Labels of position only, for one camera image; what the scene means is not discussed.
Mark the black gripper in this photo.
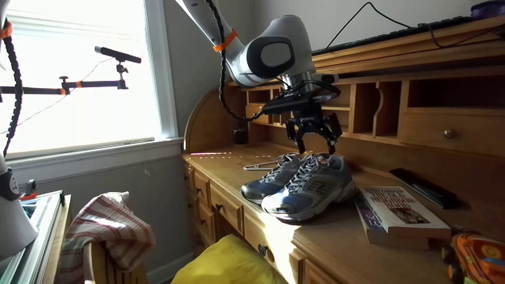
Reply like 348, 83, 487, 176
285, 109, 343, 157

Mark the blue grey mesh sneaker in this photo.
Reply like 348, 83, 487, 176
239, 151, 307, 205
260, 151, 358, 224

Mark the purple paperback book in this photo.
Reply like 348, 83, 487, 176
353, 192, 438, 251

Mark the white paperback book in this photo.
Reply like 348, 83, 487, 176
358, 184, 452, 236

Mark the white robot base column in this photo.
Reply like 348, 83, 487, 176
0, 156, 39, 260

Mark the small black adapter box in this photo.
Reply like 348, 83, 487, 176
231, 124, 249, 145

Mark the wooden roll-top desk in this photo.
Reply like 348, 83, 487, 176
179, 14, 505, 284

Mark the black remote control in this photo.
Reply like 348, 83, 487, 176
388, 167, 462, 211

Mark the black computer keyboard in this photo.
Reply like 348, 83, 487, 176
310, 14, 476, 57

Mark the yellow pillow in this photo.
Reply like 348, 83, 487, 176
168, 232, 288, 284

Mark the hutch drawer with brass knob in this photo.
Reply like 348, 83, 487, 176
397, 109, 505, 157

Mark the orange toy car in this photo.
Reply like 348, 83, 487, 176
440, 230, 505, 284

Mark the purple round container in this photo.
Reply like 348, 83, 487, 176
468, 0, 505, 20

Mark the red striped towel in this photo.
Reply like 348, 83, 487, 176
55, 191, 157, 284

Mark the wooden chair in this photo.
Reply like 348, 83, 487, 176
82, 240, 149, 284

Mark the white framed window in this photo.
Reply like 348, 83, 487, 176
0, 0, 183, 161

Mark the cluttered white side table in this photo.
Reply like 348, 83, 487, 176
0, 187, 72, 284

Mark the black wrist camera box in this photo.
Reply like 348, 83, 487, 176
261, 85, 340, 115

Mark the white wire clothes hanger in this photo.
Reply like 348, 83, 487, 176
241, 156, 288, 173

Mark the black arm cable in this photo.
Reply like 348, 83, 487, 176
203, 0, 274, 126

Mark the orange strap on arm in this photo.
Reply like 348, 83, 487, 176
211, 27, 239, 55

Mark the thin black keyboard cable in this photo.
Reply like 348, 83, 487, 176
323, 0, 422, 52

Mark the black stereo camera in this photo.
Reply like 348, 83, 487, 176
93, 44, 143, 66

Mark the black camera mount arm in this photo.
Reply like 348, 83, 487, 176
0, 61, 130, 98

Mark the black corrugated cable conduit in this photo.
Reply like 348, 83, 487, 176
0, 17, 25, 159

